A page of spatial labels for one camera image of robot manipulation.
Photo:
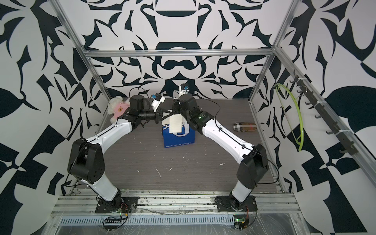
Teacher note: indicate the blue white paper bag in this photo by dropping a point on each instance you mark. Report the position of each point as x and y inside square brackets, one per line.
[186, 137]

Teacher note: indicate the white teddy bear pink shirt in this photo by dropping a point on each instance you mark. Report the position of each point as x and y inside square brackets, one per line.
[117, 107]

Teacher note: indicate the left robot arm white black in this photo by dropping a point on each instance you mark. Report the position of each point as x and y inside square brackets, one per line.
[86, 161]

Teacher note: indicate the electronics board right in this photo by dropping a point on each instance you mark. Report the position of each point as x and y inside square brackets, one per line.
[240, 223]

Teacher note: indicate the plaid glasses case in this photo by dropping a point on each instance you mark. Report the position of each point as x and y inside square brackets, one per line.
[244, 127]

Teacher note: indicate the green clothes hanger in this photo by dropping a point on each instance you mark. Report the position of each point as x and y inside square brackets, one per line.
[298, 138]

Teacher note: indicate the grey wall hook rack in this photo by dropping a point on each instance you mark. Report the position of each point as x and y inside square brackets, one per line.
[326, 113]

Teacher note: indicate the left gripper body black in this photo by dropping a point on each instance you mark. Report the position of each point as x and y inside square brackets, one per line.
[150, 115]

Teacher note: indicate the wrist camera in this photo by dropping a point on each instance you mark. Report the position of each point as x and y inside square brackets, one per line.
[157, 100]
[183, 89]

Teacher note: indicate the white paper receipt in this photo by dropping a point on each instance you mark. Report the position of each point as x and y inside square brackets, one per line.
[175, 123]

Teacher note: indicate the black electronics board left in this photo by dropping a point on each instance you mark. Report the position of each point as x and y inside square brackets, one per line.
[112, 223]

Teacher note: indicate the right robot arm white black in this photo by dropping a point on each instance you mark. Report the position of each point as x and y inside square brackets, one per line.
[252, 160]

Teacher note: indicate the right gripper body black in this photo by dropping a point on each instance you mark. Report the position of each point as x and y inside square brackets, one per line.
[177, 107]

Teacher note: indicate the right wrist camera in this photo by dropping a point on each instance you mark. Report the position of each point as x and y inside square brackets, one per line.
[183, 89]

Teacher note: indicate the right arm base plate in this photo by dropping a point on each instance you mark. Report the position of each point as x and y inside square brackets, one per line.
[230, 204]

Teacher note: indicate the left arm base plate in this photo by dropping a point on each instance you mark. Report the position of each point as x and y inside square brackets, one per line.
[123, 205]

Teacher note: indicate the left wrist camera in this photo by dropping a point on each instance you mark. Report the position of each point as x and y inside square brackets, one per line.
[157, 100]

